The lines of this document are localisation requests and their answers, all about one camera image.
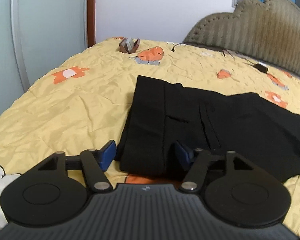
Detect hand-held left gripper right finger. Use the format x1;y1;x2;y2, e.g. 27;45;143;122
173;141;258;192

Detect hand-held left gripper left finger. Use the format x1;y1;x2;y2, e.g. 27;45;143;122
36;140;117;193

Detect black pants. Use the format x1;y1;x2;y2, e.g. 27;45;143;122
117;75;300;183

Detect yellow printed blanket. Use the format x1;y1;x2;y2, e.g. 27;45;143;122
0;37;300;233

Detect brown holder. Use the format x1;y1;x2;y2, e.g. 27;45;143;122
119;37;141;54

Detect frosted glass door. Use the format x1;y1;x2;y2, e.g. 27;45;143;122
0;0;89;130

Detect olive padded headboard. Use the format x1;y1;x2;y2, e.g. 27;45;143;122
182;0;300;80

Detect black cable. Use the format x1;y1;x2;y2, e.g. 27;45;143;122
221;49;257;67
172;42;190;52

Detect brown wooden door frame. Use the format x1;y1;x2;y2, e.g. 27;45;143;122
87;0;97;48

